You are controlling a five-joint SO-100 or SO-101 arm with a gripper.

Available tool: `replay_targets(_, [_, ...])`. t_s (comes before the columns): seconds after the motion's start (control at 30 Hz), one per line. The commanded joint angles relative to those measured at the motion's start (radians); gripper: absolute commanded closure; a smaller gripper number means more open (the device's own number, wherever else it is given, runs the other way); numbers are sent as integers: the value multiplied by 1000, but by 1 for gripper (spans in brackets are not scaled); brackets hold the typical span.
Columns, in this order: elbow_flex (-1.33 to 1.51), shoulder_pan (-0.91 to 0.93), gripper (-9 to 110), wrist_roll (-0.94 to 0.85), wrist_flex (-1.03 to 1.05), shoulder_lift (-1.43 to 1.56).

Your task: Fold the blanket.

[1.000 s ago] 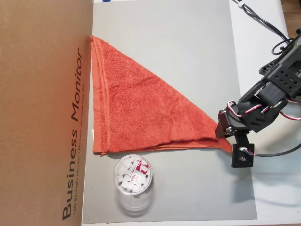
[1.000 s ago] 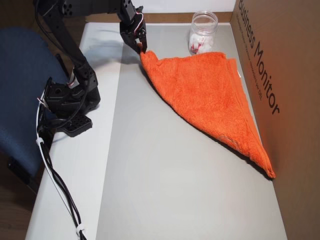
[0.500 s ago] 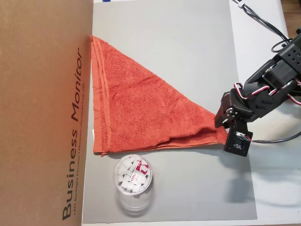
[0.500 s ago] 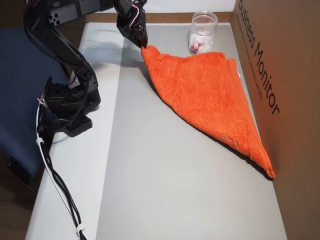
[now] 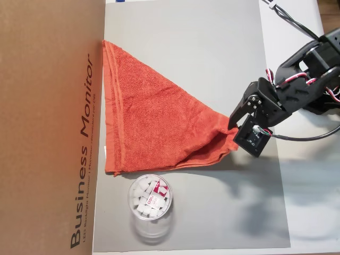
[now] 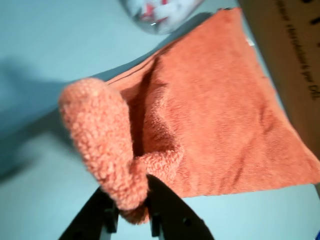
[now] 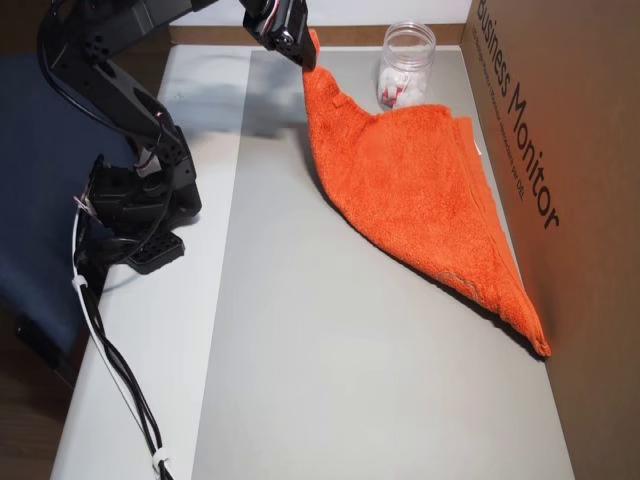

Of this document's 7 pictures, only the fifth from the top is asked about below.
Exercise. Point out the grey rectangular mat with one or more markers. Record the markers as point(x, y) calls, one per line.
point(212, 212)

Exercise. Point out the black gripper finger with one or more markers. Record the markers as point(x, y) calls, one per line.
point(239, 114)

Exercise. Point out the orange terry towel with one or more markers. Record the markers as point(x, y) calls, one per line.
point(159, 119)

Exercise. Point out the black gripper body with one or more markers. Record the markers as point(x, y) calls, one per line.
point(261, 104)

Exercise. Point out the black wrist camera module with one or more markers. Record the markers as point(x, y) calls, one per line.
point(252, 140)

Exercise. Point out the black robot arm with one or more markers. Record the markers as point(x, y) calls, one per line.
point(292, 71)

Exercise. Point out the brown cardboard monitor box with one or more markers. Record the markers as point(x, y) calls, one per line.
point(40, 119)

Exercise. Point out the clear jar of white cubes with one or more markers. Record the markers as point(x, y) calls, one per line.
point(140, 204)

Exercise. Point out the red white label card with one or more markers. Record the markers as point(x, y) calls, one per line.
point(154, 200)

